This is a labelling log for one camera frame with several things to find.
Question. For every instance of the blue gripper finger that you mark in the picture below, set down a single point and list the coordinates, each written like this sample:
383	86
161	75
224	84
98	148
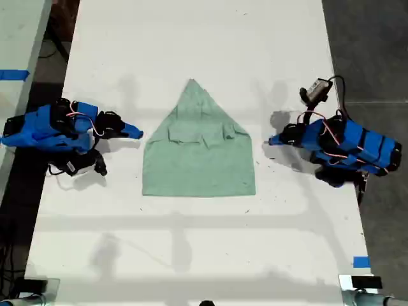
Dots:
282	144
279	138
118	134
132	130

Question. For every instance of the pale green T-shirt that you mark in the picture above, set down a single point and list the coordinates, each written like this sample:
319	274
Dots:
197	162

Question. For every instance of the blue and black arm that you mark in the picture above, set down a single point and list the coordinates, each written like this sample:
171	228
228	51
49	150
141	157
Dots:
41	130
357	143

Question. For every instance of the black table clamp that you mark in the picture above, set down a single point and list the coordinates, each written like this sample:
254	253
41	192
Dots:
361	185

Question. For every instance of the long blue tape strip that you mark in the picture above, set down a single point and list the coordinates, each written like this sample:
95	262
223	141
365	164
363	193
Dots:
12	75

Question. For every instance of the white side table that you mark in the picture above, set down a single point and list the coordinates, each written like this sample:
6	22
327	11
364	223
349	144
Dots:
19	38

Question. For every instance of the short blue tape strip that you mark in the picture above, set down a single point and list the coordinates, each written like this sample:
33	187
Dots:
361	262

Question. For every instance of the small black box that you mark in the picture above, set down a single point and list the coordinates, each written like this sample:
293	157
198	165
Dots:
33	284
366	282

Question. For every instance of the metal pole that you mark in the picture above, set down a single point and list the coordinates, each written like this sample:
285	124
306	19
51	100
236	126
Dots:
366	299
25	301

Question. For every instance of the black camera stalk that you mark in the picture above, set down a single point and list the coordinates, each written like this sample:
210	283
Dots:
308	113

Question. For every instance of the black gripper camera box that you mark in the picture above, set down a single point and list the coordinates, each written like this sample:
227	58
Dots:
86	162
315	89

